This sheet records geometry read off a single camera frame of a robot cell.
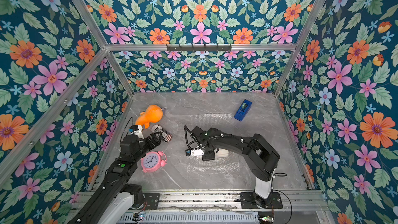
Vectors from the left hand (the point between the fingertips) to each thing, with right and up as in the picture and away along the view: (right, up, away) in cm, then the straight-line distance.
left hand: (159, 134), depth 81 cm
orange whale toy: (-11, +10, +20) cm, 25 cm away
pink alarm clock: (-5, -16, +4) cm, 17 cm away
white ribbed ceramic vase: (+33, -11, +2) cm, 35 cm away
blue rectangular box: (+50, +12, +23) cm, 56 cm away
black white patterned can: (0, -3, +12) cm, 12 cm away
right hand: (+27, -9, +8) cm, 29 cm away
